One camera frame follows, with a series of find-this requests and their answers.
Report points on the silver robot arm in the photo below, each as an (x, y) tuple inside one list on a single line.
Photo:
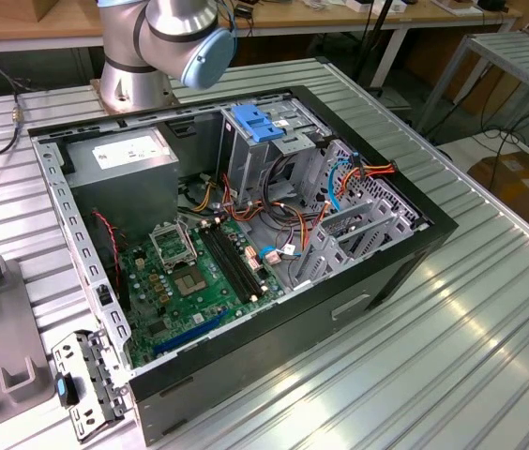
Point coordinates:
[(175, 28)]

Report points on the grey metal disk bay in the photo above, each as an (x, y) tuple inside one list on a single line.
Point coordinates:
[(325, 244)]

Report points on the black RAM slot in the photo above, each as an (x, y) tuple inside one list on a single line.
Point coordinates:
[(238, 258), (227, 267)]

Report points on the grey metal drive cage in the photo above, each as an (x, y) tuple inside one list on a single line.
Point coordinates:
[(246, 164)]

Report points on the CPU socket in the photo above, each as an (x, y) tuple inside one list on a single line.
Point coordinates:
[(189, 281)]

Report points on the green motherboard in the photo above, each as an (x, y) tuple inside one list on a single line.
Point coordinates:
[(208, 302)]

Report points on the blue plastic bay latch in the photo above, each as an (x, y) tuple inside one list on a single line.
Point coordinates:
[(255, 126)]

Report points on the black open PC case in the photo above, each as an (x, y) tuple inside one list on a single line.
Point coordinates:
[(264, 337)]

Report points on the blue expansion slot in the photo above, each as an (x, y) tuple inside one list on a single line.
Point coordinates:
[(189, 335)]

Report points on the grey power supply unit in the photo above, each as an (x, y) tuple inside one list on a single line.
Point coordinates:
[(119, 197)]

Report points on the wooden desk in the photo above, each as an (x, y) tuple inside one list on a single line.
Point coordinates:
[(292, 14)]

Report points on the black stand pole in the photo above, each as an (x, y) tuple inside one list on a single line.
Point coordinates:
[(372, 37)]

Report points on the brown cardboard box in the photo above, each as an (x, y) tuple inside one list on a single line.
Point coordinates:
[(518, 183)]

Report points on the black latch with blue insert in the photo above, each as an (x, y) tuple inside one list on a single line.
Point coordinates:
[(61, 389)]

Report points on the metal slat side table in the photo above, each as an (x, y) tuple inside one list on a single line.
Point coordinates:
[(518, 51)]

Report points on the grey metal slot bracket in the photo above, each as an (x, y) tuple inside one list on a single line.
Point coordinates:
[(105, 375)]

